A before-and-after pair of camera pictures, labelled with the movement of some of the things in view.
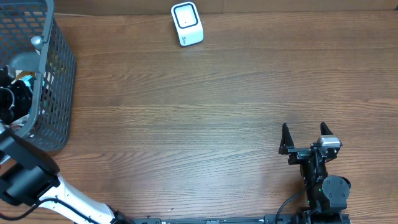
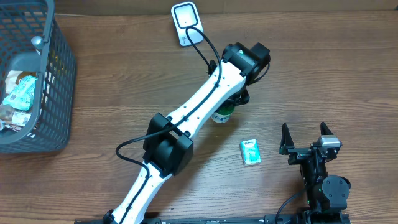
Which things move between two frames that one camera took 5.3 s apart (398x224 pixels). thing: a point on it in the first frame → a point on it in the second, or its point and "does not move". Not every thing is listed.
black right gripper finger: x=324 y=130 does not move
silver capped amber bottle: x=36 y=42 does not move
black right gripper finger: x=286 y=140 does not move
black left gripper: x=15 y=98 → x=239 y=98
